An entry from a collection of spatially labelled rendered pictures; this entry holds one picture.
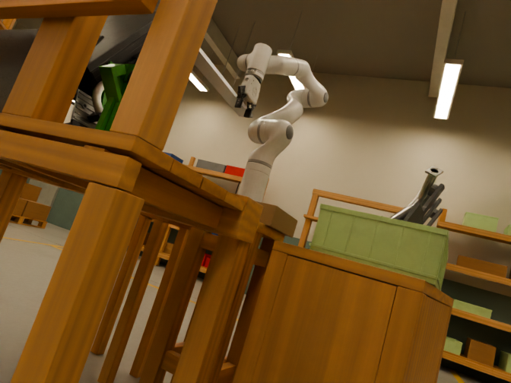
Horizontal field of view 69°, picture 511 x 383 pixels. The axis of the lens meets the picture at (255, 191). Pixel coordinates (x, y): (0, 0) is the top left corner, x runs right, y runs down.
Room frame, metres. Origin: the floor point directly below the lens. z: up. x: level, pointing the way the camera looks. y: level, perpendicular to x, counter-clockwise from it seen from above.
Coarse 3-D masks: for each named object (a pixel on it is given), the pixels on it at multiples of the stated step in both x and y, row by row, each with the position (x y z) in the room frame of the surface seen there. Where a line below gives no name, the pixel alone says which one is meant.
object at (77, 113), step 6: (78, 90) 1.29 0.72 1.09; (78, 96) 1.29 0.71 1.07; (84, 96) 1.31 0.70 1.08; (78, 102) 1.29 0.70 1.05; (84, 102) 1.32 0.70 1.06; (90, 102) 1.34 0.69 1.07; (78, 108) 1.29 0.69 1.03; (84, 108) 1.31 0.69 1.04; (90, 108) 1.34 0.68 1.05; (72, 114) 1.28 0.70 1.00; (78, 114) 1.29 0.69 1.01; (84, 114) 1.32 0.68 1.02; (78, 120) 1.30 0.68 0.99; (84, 120) 1.32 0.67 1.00; (90, 126) 1.34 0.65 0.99
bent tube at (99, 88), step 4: (100, 84) 1.31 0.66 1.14; (96, 88) 1.30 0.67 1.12; (100, 88) 1.31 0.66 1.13; (96, 92) 1.30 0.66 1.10; (100, 92) 1.31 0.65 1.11; (92, 96) 1.31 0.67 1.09; (96, 96) 1.30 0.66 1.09; (100, 96) 1.31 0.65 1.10; (96, 100) 1.30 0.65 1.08; (100, 100) 1.31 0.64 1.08; (96, 104) 1.30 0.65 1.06; (100, 104) 1.31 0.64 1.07; (96, 108) 1.31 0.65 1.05; (100, 108) 1.31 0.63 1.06; (96, 112) 1.32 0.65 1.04
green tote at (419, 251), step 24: (336, 216) 1.27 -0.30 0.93; (360, 216) 1.22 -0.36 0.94; (312, 240) 1.31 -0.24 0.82; (336, 240) 1.26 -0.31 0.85; (360, 240) 1.22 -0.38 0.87; (384, 240) 1.18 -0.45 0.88; (408, 240) 1.15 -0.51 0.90; (432, 240) 1.11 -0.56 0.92; (384, 264) 1.17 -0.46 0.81; (408, 264) 1.14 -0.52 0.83; (432, 264) 1.11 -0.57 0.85
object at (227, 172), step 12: (192, 168) 7.05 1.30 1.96; (204, 168) 7.03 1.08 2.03; (216, 168) 6.95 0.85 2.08; (228, 168) 6.82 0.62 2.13; (240, 168) 6.72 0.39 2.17; (228, 180) 7.29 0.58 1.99; (240, 180) 6.61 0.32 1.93; (168, 228) 7.13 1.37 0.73; (144, 240) 7.66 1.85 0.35; (168, 252) 7.15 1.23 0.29; (156, 264) 7.13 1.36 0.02; (204, 264) 6.86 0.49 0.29
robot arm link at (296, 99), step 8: (288, 96) 1.88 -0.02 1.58; (296, 96) 1.87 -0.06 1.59; (304, 96) 1.85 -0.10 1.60; (288, 104) 1.78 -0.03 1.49; (296, 104) 1.78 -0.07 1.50; (304, 104) 1.88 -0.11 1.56; (272, 112) 1.75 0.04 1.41; (280, 112) 1.74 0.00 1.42; (288, 112) 1.75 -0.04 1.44; (296, 112) 1.77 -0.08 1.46; (256, 120) 1.71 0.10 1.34; (288, 120) 1.76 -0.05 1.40; (296, 120) 1.80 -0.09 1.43; (248, 128) 1.74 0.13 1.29; (256, 128) 1.69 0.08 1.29; (256, 136) 1.70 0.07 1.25
